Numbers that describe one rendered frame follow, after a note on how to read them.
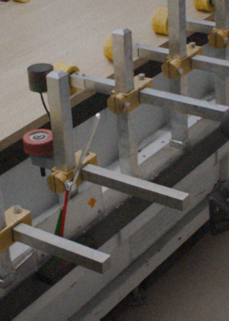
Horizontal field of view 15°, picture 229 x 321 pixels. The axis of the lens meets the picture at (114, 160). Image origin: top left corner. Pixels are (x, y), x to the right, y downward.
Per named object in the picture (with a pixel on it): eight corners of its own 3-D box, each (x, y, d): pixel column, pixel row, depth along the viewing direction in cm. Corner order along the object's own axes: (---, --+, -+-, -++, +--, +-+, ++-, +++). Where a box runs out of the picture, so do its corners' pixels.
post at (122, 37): (140, 197, 228) (131, 27, 205) (132, 204, 226) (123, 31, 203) (129, 194, 230) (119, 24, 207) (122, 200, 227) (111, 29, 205)
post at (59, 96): (83, 249, 211) (68, 69, 189) (74, 256, 209) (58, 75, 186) (73, 245, 213) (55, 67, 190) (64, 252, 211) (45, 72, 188)
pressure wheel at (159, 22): (174, 4, 261) (162, 24, 258) (181, 21, 267) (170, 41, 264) (157, 1, 264) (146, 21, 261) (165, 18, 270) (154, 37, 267)
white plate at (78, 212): (105, 212, 213) (102, 177, 209) (37, 264, 195) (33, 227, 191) (103, 211, 214) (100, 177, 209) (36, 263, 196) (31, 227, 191)
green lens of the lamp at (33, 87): (61, 84, 194) (59, 76, 193) (44, 94, 189) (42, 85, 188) (40, 79, 197) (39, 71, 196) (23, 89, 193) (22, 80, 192)
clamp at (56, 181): (98, 172, 207) (97, 153, 205) (64, 197, 198) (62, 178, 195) (80, 166, 210) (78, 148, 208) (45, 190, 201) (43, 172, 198)
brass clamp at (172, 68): (204, 64, 237) (204, 47, 235) (179, 81, 228) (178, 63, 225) (186, 60, 240) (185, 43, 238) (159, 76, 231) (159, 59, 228)
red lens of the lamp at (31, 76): (59, 74, 192) (59, 66, 191) (42, 84, 188) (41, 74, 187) (39, 69, 196) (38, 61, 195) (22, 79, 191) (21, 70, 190)
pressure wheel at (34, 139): (66, 172, 213) (61, 131, 207) (45, 186, 207) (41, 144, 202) (41, 164, 217) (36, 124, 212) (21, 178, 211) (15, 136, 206)
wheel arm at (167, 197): (190, 208, 190) (190, 191, 188) (182, 215, 188) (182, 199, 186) (40, 161, 213) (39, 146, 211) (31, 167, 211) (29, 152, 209)
